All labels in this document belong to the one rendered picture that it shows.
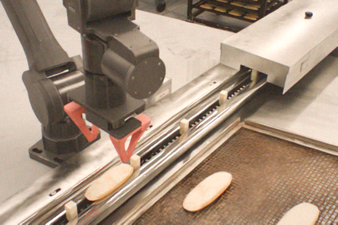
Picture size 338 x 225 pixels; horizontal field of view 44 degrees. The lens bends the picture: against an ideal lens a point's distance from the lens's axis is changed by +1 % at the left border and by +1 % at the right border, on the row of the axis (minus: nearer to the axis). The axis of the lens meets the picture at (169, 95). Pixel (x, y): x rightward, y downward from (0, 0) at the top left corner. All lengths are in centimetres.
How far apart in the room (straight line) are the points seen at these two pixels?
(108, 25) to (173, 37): 74
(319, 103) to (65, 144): 58
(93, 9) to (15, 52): 72
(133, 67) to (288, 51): 59
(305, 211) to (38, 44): 49
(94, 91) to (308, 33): 69
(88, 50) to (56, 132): 27
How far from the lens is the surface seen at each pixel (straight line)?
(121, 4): 52
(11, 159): 84
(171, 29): 131
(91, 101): 59
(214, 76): 98
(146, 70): 49
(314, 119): 97
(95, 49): 54
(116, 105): 59
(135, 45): 48
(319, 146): 73
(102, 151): 76
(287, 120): 95
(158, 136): 80
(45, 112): 71
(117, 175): 71
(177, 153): 76
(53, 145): 79
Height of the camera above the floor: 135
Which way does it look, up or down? 33 degrees down
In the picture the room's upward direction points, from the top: 2 degrees clockwise
